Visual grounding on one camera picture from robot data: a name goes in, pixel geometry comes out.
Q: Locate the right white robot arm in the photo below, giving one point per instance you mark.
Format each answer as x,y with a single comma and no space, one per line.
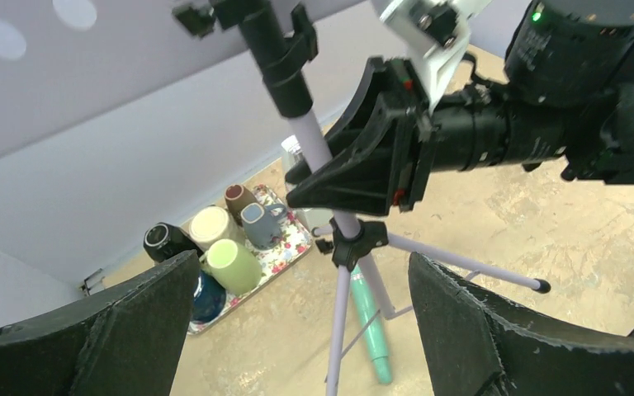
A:
569,92

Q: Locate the teal cylindrical tool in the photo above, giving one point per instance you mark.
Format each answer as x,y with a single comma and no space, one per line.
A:
372,331

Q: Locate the brown mug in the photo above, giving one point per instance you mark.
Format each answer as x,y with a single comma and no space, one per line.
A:
237,197

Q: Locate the cream mug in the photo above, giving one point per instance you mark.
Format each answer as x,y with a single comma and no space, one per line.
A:
212,224

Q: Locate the green mug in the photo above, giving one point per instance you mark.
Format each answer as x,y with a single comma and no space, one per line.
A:
233,266

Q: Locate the floral tray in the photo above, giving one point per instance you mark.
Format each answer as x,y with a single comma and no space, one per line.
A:
295,243

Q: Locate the white metronome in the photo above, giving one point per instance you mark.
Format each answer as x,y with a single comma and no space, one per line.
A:
309,217

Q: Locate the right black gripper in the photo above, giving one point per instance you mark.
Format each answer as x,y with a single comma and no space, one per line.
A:
485,124

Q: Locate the black mug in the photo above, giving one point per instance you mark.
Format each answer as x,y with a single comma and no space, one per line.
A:
163,241

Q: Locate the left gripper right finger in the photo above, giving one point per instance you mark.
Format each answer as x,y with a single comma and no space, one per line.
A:
477,342

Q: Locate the dark blue mug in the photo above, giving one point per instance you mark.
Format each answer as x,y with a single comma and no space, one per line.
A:
209,299

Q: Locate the grey mug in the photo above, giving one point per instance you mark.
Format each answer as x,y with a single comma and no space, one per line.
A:
261,224

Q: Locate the aluminium frame rail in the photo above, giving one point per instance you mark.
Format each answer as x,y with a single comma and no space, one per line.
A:
93,283

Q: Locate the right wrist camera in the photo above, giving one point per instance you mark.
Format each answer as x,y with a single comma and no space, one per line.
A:
437,34

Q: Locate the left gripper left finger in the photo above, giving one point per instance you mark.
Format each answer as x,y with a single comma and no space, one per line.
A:
124,340

